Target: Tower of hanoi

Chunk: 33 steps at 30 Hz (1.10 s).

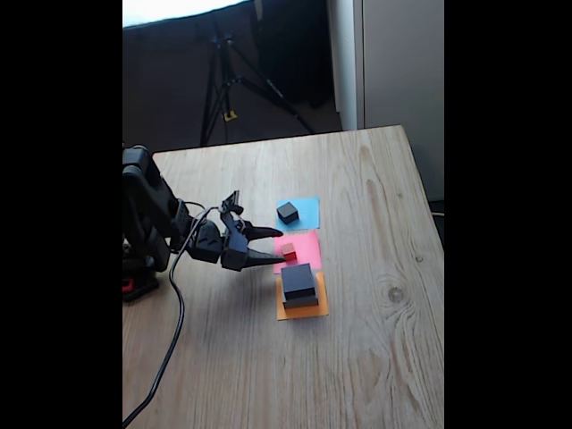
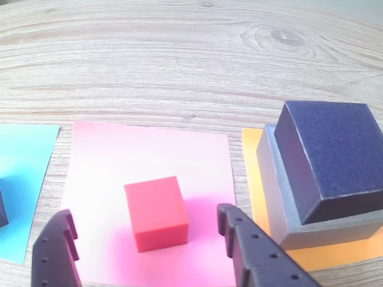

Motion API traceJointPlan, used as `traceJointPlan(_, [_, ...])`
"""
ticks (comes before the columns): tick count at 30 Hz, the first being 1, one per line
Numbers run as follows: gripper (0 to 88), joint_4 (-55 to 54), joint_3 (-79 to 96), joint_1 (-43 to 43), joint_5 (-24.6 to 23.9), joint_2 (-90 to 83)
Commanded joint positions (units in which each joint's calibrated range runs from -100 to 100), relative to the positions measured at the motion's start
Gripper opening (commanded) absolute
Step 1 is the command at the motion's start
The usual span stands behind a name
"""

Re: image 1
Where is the small black cube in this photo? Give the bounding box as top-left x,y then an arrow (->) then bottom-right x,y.
276,201 -> 300,225

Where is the medium black block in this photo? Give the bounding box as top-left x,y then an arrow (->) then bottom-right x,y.
280,263 -> 318,301

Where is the pink paper sheet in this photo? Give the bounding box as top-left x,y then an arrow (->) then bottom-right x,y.
273,230 -> 323,274

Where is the blue paper sheet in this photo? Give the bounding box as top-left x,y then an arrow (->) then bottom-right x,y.
275,195 -> 322,232

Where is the large flat black block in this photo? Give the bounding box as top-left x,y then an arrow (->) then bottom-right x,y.
282,271 -> 326,310

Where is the orange paper sheet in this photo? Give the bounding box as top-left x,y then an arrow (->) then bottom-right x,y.
275,271 -> 330,322

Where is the black tripod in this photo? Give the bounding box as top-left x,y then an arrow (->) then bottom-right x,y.
198,26 -> 318,147

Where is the white cabinet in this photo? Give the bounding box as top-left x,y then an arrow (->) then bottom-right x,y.
325,0 -> 445,202

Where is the bright white panel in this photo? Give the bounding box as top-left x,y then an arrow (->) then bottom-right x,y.
122,0 -> 251,28

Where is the bare circuit board camera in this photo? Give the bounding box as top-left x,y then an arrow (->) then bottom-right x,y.
218,190 -> 245,216

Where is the black camera cable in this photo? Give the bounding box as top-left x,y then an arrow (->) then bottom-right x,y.
122,206 -> 221,428

